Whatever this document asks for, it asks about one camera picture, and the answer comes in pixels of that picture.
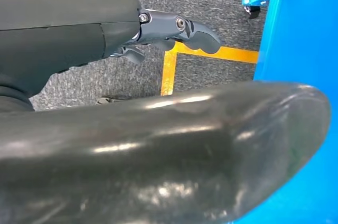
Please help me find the yellow floor tape square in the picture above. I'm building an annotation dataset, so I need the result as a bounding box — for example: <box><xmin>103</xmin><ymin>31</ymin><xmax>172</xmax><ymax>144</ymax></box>
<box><xmin>160</xmin><ymin>41</ymin><xmax>260</xmax><ymax>96</ymax></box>

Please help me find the blue metal shelf rack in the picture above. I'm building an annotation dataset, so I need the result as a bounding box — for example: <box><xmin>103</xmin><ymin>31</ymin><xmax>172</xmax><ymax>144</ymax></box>
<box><xmin>242</xmin><ymin>0</ymin><xmax>338</xmax><ymax>224</ymax></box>

